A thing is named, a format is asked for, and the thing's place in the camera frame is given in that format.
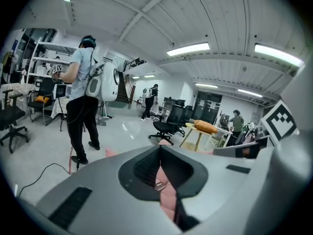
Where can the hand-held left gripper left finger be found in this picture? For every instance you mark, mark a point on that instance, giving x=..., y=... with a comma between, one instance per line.
x=102, y=180

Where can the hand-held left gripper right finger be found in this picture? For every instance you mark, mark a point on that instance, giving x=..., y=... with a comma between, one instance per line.
x=220, y=192

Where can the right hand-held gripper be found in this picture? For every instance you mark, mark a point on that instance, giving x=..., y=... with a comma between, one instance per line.
x=288, y=180

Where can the white desk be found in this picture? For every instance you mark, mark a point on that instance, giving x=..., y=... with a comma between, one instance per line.
x=223, y=132

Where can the large orange cushion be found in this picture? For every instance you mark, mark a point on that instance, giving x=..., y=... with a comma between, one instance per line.
x=205, y=126

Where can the round wooden table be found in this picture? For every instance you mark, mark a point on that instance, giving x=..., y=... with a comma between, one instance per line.
x=195, y=131

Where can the black double door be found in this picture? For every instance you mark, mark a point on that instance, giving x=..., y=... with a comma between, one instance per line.
x=207, y=106

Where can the black mesh office chair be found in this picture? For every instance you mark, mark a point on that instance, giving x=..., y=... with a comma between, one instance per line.
x=172, y=117
x=188, y=112

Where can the staircase with railing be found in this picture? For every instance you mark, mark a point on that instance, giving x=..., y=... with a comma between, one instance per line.
x=123, y=89

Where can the white round appliance on stand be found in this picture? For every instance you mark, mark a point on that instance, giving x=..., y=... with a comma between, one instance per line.
x=108, y=82

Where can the small orange cushion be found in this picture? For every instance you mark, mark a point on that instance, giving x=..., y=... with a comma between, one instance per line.
x=42, y=99

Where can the white metal shelf rack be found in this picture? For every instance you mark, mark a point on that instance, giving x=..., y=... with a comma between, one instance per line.
x=46, y=57

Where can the black chair with metal frame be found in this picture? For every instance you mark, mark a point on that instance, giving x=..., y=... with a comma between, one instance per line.
x=45, y=89

